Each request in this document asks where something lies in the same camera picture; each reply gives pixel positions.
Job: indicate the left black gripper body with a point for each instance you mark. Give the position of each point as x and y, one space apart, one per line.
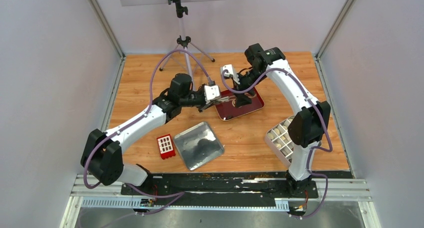
196 99

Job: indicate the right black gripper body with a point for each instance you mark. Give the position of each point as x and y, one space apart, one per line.
248 80

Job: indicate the red lacquer tray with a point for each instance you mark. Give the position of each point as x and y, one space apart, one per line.
227 110

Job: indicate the silver tin lid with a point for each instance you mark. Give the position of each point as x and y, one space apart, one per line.
198 146

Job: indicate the silver compartment tin box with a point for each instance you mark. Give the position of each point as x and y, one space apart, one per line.
280 142

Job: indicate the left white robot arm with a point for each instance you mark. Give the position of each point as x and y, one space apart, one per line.
103 152

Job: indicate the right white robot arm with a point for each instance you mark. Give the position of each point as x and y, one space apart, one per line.
311 117

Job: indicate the red small box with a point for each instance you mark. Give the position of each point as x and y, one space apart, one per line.
166 146

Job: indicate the grey tripod stand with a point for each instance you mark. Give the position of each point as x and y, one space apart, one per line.
183 41

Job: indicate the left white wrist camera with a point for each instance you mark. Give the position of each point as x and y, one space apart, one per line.
211 93

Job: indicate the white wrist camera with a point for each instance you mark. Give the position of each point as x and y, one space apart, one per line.
211 93
229 71

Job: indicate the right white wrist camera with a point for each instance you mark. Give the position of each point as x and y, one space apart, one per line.
229 71

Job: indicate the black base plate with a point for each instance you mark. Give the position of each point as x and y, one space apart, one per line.
246 189

